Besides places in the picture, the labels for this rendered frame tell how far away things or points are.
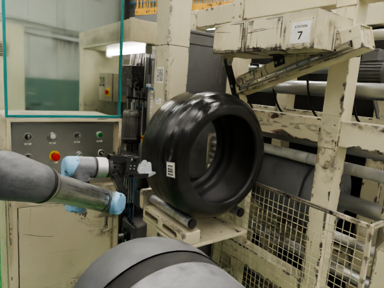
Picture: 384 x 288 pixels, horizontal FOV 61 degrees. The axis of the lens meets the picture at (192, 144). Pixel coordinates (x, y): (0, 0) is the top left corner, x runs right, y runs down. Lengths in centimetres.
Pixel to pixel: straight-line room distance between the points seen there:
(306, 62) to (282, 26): 19
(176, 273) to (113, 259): 4
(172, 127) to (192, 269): 110
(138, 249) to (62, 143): 158
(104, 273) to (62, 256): 172
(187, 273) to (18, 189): 68
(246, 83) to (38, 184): 121
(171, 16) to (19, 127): 88
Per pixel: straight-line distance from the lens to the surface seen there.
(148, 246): 21
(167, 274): 19
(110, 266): 21
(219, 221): 171
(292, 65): 157
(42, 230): 184
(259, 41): 154
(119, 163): 125
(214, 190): 170
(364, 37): 146
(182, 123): 127
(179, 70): 167
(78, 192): 96
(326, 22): 142
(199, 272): 19
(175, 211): 148
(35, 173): 84
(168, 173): 127
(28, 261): 189
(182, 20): 170
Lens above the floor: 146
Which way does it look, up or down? 10 degrees down
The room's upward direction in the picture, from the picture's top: 4 degrees clockwise
